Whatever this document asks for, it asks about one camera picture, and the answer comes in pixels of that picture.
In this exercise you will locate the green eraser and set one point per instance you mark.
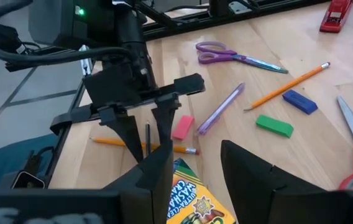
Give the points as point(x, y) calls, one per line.
point(274, 126)

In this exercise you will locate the black aluminium table frame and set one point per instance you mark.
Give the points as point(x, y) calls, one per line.
point(195, 18)

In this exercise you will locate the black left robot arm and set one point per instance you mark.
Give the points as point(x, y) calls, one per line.
point(55, 21)

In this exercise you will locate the pink eraser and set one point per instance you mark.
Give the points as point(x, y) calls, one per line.
point(183, 127)

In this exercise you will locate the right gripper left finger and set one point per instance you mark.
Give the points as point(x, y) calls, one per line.
point(145, 193)

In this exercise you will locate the yellow green crayon box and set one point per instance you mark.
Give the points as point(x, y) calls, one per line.
point(192, 199)

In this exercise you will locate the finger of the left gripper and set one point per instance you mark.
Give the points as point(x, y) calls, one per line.
point(126, 130)
point(165, 124)

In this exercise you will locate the red stapler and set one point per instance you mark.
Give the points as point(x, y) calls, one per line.
point(335, 17)

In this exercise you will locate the purple pen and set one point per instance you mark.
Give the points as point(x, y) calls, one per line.
point(220, 109)

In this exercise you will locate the black pencil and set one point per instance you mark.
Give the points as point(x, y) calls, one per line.
point(148, 137)

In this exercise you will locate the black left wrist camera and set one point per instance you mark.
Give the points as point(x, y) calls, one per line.
point(111, 84)

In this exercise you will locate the orange pencil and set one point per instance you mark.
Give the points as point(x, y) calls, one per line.
point(108, 141)
point(288, 84)

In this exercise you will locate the blue eraser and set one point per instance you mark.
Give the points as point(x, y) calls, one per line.
point(300, 102)

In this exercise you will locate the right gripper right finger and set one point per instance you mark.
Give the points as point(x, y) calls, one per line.
point(273, 199)

